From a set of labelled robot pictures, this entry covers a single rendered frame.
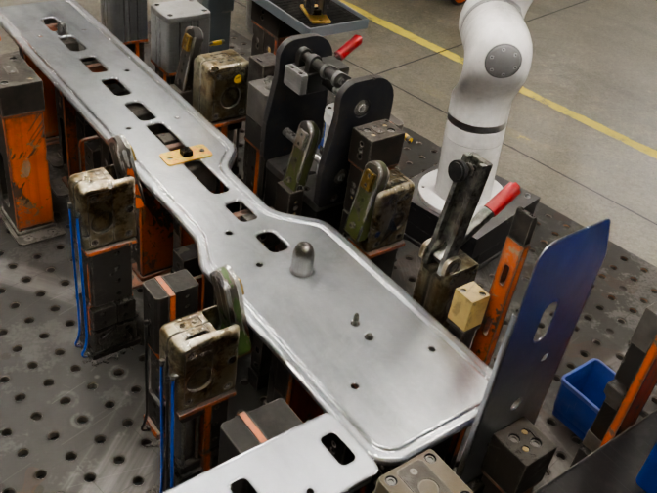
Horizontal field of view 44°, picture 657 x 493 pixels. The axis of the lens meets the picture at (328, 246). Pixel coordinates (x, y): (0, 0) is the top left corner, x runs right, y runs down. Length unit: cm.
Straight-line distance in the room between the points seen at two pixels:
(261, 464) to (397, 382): 21
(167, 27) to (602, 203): 231
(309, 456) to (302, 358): 15
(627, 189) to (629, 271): 181
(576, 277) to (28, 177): 113
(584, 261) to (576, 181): 283
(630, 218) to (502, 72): 205
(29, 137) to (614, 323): 119
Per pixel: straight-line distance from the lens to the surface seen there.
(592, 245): 78
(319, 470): 91
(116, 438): 132
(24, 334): 150
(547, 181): 355
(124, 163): 123
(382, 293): 114
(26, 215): 169
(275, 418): 98
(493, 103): 158
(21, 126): 159
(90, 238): 127
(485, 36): 148
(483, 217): 114
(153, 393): 128
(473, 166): 106
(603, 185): 365
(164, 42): 164
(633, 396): 99
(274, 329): 106
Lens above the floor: 173
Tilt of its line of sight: 37 degrees down
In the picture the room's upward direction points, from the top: 9 degrees clockwise
